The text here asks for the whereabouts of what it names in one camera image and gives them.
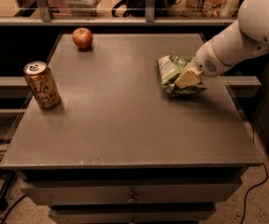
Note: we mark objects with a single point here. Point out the colourful snack bag background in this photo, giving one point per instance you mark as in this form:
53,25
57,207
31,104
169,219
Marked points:
210,8

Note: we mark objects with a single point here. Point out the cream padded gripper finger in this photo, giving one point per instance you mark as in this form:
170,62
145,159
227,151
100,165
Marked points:
190,77

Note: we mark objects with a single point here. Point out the lower grey drawer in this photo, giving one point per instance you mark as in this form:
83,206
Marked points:
132,214

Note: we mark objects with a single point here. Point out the grey metal railing shelf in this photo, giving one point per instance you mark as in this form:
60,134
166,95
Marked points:
54,13

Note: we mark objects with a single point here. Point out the black bag background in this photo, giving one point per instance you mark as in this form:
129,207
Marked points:
138,8

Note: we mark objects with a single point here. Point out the grey drawer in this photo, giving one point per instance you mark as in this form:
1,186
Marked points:
102,192
132,214

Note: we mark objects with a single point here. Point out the orange soda can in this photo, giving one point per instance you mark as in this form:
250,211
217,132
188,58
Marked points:
40,80

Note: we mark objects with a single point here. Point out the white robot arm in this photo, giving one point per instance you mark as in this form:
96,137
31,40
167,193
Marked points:
246,38

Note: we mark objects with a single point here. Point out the grey drawer cabinet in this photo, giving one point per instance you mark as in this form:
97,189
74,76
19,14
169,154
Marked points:
115,123

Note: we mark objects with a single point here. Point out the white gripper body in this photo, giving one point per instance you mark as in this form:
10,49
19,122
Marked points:
206,62

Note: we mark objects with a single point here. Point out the upper grey drawer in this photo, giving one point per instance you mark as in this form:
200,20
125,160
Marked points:
102,192

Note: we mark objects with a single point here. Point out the red apple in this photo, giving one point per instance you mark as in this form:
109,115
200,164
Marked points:
82,37

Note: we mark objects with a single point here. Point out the green jalapeno chip bag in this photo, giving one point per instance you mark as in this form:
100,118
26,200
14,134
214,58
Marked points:
171,67

